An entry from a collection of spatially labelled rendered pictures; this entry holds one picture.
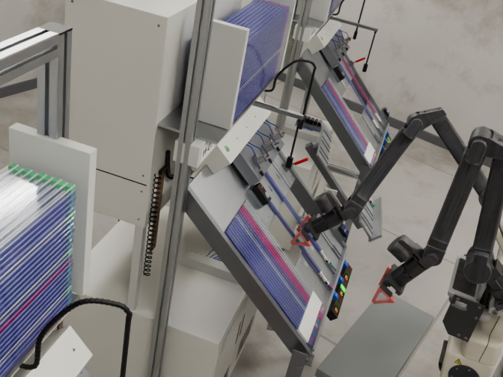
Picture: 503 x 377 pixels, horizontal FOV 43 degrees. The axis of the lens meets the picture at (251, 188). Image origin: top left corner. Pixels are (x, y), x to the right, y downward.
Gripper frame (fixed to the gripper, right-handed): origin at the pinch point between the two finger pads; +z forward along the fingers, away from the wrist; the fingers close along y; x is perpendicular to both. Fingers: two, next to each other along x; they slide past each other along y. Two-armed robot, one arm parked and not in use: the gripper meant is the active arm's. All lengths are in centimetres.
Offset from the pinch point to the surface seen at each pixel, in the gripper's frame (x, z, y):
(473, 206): 132, -4, -244
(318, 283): 19.4, 1.2, 4.6
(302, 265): 8.9, 1.2, 6.9
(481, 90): 80, -37, -331
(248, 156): -36.4, -4.5, 3.2
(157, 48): -84, -20, 39
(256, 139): -38.1, -4.6, -9.2
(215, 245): -23.5, 4.9, 38.7
